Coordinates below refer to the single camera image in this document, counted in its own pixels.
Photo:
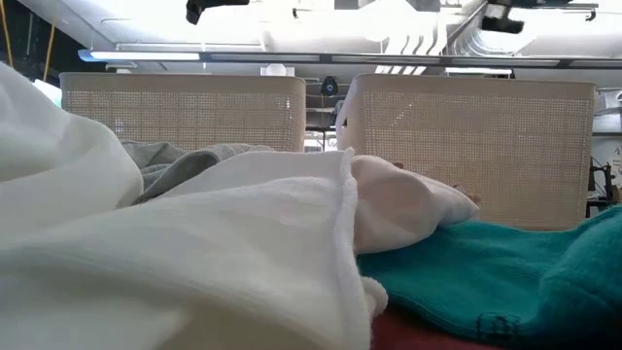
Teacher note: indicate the grey ribbed sock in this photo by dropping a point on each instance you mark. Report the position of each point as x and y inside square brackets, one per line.
[165, 160]

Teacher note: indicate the large white knit garment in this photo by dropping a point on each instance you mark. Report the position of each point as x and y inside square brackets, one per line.
[194, 253]

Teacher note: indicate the teal knit garment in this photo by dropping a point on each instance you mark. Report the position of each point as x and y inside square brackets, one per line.
[486, 277]

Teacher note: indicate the pink and maroon garment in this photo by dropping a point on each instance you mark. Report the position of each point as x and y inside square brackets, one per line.
[413, 338]

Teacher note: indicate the perforated cream laundry basket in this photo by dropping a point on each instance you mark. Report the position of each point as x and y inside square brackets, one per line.
[194, 112]
[486, 146]

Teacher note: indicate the background shelving rack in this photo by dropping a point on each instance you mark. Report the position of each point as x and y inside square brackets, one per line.
[321, 121]

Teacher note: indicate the black stand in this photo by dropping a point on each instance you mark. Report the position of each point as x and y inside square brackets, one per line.
[602, 185]

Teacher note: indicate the pale pinkish white sock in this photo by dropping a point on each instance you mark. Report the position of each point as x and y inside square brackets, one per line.
[403, 204]

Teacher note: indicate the horizontal metal frame rail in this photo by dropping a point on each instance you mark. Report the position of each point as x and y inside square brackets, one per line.
[340, 59]

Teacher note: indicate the small black camera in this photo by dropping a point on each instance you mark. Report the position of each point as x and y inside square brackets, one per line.
[329, 86]

